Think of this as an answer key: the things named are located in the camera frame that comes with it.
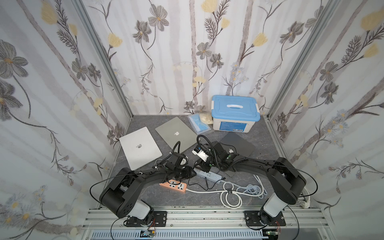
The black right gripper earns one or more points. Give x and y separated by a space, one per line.
202 163

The orange power strip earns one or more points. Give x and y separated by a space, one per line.
175 185

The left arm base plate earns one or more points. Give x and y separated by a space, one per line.
153 219

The aluminium frame rail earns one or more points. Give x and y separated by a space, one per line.
208 223

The blue lidded white storage box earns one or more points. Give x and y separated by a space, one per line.
234 113

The bag of blue face masks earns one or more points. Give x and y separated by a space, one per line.
198 126

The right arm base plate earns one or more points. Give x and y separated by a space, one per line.
257 219

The grey white power strip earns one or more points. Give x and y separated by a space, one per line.
210 176

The dark grey closed laptop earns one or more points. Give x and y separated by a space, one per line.
233 143

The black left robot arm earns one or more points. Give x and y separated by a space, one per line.
121 196

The bag of white items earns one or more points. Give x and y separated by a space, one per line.
206 118

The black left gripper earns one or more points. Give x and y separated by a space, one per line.
186 172

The silver white Apple laptop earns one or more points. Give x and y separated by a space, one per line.
140 148

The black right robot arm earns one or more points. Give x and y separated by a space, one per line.
285 179

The grey Apple laptop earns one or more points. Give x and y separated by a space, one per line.
175 131

